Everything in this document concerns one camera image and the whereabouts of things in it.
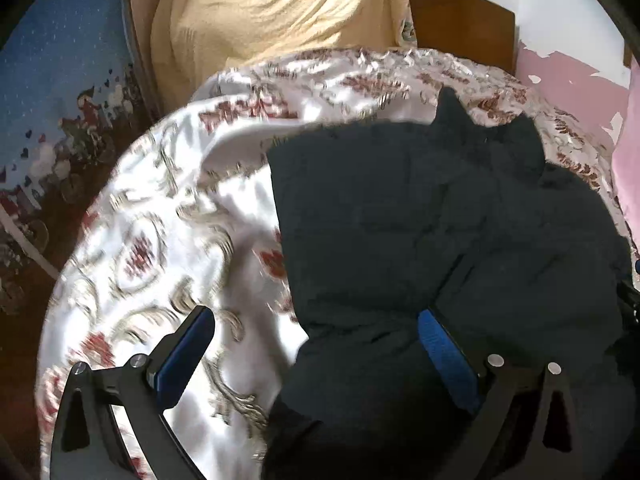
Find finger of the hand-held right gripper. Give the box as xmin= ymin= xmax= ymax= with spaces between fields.
xmin=617 ymin=259 xmax=640 ymax=341

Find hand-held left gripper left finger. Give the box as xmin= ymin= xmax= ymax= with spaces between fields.
xmin=47 ymin=305 xmax=216 ymax=480

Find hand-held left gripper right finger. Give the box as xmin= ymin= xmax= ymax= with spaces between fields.
xmin=418 ymin=307 xmax=596 ymax=480

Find black jacket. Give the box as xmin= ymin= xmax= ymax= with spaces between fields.
xmin=262 ymin=85 xmax=637 ymax=480

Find floral satin bedspread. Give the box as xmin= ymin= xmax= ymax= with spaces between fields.
xmin=37 ymin=46 xmax=640 ymax=480

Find pink curtain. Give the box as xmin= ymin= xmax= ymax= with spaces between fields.
xmin=610 ymin=55 xmax=640 ymax=256

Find brown wooden board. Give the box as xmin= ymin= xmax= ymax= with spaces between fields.
xmin=119 ymin=0 xmax=167 ymax=117

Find wooden headboard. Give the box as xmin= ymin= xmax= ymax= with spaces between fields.
xmin=407 ymin=0 xmax=517 ymax=73

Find yellow hanging blanket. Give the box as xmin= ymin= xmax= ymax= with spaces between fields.
xmin=150 ymin=0 xmax=416 ymax=116

